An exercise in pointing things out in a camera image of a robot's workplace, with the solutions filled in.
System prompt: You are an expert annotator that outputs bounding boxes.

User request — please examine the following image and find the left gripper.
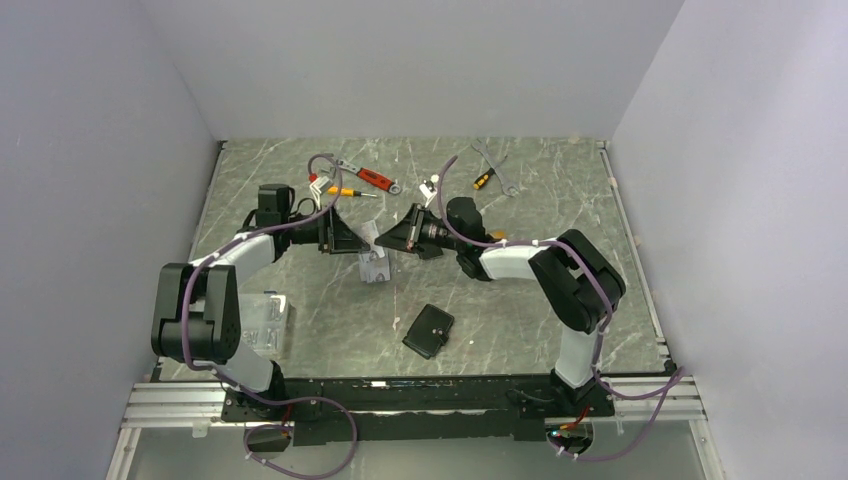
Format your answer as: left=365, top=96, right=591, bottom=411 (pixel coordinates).
left=282, top=202, right=370, bottom=255

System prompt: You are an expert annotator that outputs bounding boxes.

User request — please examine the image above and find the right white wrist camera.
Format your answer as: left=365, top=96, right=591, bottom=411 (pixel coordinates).
left=419, top=174, right=439, bottom=209

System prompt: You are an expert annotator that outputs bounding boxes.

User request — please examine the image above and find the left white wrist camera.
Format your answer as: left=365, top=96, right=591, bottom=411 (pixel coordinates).
left=309, top=175, right=333, bottom=209

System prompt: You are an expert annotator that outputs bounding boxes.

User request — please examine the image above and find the yellow handled screwdriver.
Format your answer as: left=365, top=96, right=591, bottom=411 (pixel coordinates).
left=327, top=186, right=376, bottom=198

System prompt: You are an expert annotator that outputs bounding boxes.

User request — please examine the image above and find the clear plastic screw box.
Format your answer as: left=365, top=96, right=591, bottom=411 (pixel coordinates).
left=239, top=293, right=289, bottom=357

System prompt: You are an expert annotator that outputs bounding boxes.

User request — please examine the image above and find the red handled adjustable wrench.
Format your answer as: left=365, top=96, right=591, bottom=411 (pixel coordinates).
left=335, top=157, right=401, bottom=195

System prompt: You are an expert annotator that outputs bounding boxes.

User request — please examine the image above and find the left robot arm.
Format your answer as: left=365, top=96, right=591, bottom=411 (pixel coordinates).
left=151, top=184, right=368, bottom=420

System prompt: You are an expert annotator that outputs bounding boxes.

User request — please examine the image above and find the aluminium frame rail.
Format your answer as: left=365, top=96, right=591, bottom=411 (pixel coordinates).
left=106, top=376, right=727, bottom=479

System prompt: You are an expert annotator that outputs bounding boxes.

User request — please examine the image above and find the black yellow small screwdriver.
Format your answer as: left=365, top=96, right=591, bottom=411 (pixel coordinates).
left=472, top=156, right=507, bottom=190

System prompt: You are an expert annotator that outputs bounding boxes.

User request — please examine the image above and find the silver open-end wrench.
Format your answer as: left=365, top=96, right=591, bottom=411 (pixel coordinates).
left=471, top=139, right=519, bottom=197

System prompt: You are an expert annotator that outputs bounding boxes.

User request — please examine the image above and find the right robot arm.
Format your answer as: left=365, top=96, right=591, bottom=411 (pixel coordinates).
left=375, top=197, right=627, bottom=415

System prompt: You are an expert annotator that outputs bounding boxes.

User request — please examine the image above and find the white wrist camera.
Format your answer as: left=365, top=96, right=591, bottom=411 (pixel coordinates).
left=419, top=174, right=439, bottom=209
left=309, top=175, right=333, bottom=209

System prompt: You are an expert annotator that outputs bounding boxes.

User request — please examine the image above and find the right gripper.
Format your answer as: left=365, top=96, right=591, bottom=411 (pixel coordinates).
left=374, top=205, right=464, bottom=256

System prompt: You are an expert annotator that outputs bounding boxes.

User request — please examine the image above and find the black leather card holder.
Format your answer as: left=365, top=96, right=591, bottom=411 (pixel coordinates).
left=402, top=304, right=455, bottom=360

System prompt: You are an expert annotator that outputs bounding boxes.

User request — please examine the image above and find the silver VIP credit card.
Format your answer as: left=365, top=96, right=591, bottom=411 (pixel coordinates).
left=359, top=220, right=386, bottom=261

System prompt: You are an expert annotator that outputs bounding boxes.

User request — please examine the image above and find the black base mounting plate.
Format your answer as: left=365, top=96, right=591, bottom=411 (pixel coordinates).
left=221, top=374, right=615, bottom=446

